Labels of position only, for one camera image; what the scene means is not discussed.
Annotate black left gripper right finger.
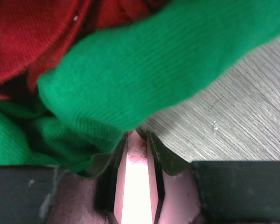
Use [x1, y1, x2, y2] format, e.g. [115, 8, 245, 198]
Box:
[147, 132, 191, 222]

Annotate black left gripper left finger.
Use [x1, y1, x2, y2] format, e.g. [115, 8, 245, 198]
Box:
[87, 135, 127, 216]

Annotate pink t shirt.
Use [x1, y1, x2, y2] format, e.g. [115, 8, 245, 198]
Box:
[127, 131, 147, 165]

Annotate green t shirt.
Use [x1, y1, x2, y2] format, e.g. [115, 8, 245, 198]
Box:
[0, 0, 280, 177]

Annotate dark red t shirt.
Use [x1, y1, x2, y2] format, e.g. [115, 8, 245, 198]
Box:
[0, 0, 166, 99]

